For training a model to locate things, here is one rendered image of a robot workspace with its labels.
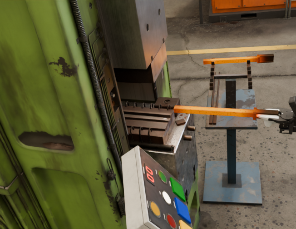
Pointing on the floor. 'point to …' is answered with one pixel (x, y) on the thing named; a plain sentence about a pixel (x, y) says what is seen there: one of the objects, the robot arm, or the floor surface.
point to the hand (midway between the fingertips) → (260, 112)
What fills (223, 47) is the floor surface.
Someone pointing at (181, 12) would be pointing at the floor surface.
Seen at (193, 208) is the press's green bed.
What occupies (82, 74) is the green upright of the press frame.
